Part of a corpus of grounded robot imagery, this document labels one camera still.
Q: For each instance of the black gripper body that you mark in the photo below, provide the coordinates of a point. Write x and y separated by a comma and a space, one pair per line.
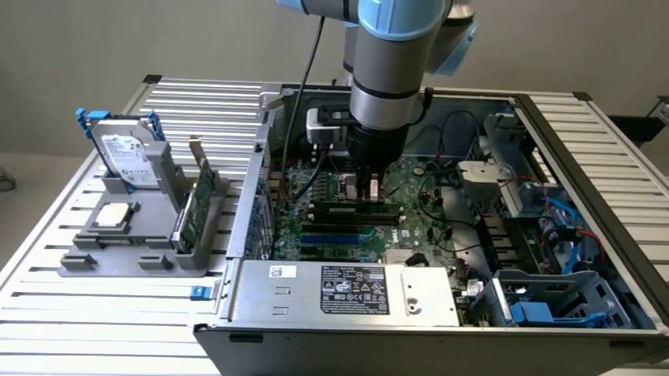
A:
374, 145

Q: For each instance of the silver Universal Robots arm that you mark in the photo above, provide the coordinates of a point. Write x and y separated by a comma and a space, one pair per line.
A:
386, 58

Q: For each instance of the black RAM slot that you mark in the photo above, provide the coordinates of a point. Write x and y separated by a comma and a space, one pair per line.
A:
355, 219
334, 229

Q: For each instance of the silver CPU socket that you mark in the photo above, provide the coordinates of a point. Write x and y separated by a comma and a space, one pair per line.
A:
351, 184

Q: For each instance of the green motherboard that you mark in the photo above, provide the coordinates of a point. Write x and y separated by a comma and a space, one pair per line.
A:
360, 211

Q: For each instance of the open black PC case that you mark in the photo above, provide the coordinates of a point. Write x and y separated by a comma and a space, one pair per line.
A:
418, 235

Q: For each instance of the blue expansion slot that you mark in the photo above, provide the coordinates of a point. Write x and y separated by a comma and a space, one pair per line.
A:
331, 238

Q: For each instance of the silver chipset heatsink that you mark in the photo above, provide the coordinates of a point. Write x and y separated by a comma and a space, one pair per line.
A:
395, 257

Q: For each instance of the silver power supply unit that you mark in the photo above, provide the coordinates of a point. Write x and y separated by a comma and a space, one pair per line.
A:
344, 291

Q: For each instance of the green graphics card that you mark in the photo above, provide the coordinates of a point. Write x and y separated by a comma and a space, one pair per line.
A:
197, 203

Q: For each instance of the blue plastic clip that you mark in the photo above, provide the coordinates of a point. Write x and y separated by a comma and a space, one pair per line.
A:
199, 292

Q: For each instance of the grey disk bay cage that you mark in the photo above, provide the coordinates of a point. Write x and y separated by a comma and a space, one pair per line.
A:
554, 297

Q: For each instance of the grey parts rack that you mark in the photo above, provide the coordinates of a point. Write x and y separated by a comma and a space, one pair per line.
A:
140, 231

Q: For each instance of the silver hard disk drive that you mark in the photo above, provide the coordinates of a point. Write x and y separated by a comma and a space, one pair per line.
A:
125, 156

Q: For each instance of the silver CPU chip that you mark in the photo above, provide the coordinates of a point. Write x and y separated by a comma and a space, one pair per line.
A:
111, 214

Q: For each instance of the black box on table edge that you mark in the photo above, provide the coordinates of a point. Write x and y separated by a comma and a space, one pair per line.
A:
639, 125

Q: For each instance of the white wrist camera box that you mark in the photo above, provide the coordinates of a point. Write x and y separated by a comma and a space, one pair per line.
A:
320, 125

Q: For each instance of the grey metal drive bracket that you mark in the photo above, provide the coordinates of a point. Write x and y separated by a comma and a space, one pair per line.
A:
501, 180

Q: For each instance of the blue disk carrier frame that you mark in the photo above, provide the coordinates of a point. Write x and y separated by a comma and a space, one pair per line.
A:
93, 117

